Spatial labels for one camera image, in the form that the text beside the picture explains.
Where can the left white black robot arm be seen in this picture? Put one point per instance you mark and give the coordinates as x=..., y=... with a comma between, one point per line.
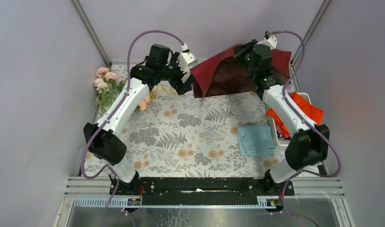
x=102, y=137

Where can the aluminium front rail frame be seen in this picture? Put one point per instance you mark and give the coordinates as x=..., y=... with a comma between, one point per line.
x=96, y=192

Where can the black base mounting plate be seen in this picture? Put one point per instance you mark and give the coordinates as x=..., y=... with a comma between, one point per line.
x=192, y=191

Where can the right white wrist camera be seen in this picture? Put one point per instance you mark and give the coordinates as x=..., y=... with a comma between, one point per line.
x=269, y=40

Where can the pink fake flower bunch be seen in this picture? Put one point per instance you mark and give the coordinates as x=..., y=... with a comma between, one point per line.
x=108, y=86

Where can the floral patterned table mat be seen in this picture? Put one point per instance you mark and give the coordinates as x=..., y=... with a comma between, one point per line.
x=194, y=137

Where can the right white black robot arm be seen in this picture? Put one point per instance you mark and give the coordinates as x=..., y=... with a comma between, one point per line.
x=308, y=145

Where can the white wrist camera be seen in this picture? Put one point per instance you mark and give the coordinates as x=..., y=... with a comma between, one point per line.
x=186, y=59
x=269, y=40

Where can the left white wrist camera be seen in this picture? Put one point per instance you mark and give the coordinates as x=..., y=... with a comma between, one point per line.
x=186, y=59

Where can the cream ribbon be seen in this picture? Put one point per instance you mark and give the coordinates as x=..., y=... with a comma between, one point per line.
x=164, y=91

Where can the light blue folded cloth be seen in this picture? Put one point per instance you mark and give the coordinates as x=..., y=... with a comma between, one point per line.
x=255, y=140

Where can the dark red wrapping paper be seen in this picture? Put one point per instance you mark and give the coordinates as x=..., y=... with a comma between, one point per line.
x=220, y=75

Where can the orange cloth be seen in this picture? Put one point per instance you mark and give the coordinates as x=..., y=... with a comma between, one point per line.
x=311, y=111

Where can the white plastic basket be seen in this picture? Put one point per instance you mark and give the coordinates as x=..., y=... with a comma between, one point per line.
x=282, y=142

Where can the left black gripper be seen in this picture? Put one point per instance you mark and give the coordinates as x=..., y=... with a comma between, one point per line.
x=176, y=83

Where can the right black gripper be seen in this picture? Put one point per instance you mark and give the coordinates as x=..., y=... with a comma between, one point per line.
x=248, y=48

